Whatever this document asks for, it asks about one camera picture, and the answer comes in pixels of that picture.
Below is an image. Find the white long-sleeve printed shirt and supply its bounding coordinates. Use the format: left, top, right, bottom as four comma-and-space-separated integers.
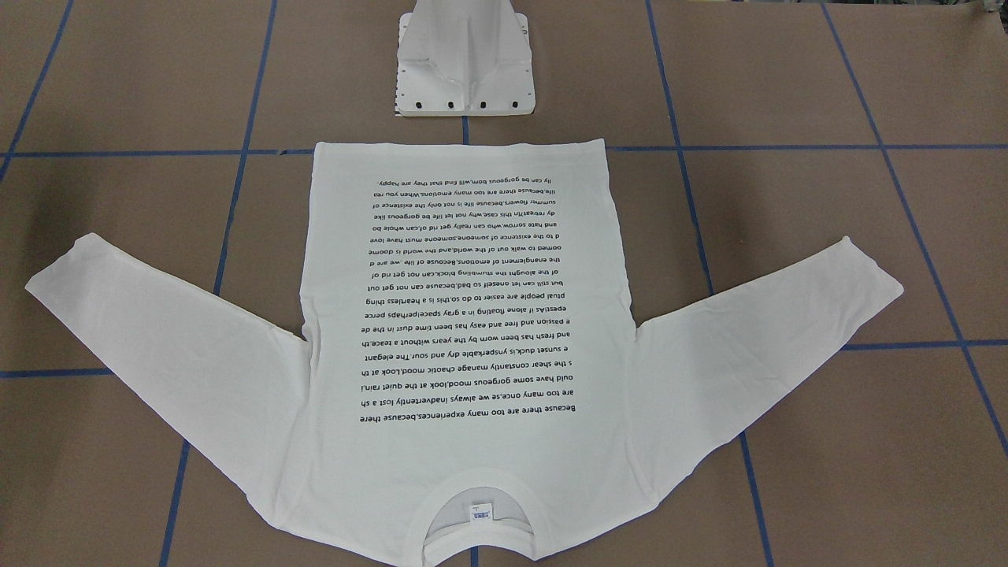
26, 140, 902, 566

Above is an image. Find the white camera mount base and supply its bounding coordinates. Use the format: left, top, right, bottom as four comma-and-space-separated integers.
395, 1, 536, 117

